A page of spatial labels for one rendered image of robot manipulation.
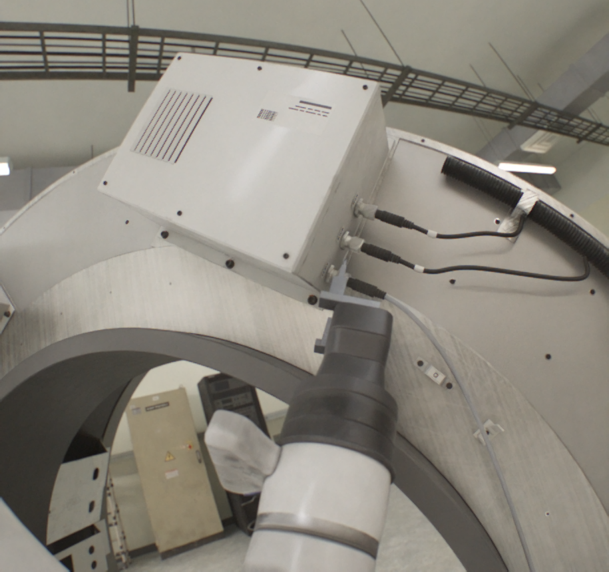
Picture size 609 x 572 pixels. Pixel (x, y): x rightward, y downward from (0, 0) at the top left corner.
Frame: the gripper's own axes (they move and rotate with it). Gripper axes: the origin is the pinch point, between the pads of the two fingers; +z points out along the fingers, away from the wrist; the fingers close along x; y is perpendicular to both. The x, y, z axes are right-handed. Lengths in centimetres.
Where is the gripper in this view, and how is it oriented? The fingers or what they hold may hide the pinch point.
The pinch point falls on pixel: (342, 279)
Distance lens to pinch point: 36.5
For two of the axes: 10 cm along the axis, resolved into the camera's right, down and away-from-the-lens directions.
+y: 9.7, 1.9, -1.2
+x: 0.7, -7.9, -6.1
